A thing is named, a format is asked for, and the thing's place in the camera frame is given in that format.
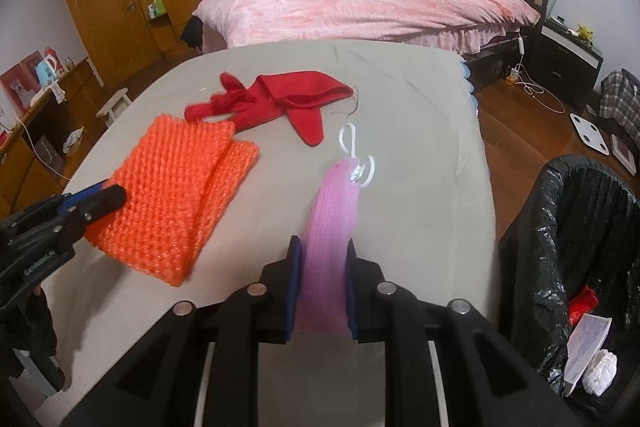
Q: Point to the red knotted plastic bag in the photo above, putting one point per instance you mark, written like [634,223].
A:
[583,304]

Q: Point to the wooden desk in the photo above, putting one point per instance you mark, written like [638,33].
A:
[35,147]

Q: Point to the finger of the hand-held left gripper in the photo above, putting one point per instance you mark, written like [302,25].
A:
[105,202]
[85,193]

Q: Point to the white cardboard box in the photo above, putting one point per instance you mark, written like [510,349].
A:
[582,347]

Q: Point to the trash bin with black bag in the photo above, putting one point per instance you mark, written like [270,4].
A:
[550,232]

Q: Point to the dark nightstand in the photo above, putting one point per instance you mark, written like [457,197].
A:
[565,67]

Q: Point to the pink foam mesh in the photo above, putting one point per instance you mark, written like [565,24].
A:
[325,232]

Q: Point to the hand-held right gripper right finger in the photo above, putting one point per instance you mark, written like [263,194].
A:
[351,302]

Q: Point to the white shoe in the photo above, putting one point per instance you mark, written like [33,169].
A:
[72,139]

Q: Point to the yellow plush toy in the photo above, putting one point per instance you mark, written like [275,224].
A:
[585,34]

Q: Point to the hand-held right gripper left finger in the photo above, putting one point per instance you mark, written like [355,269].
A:
[295,287]

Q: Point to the red cloth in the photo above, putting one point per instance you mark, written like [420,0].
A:
[300,99]

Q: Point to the orange foam mesh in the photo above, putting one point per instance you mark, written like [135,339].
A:
[170,197]

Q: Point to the plaid bag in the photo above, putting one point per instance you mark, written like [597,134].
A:
[622,99]

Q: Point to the red gift bag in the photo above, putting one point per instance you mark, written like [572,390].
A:
[17,84]

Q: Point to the green box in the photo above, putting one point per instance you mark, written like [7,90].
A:
[156,7]

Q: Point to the pink framed flat object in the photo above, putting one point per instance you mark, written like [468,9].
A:
[625,152]

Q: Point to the white tissue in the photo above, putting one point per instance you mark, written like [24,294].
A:
[600,369]

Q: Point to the light blue kettle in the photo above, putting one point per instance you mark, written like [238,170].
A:
[48,69]

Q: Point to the pink bed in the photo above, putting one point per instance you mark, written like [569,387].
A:
[320,7]

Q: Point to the person's left forearm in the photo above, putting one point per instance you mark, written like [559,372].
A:
[30,337]

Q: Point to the white stool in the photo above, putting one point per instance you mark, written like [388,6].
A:
[112,104]

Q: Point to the black cloth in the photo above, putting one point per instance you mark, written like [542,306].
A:
[192,33]

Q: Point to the white bathroom scale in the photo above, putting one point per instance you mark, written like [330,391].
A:
[592,132]

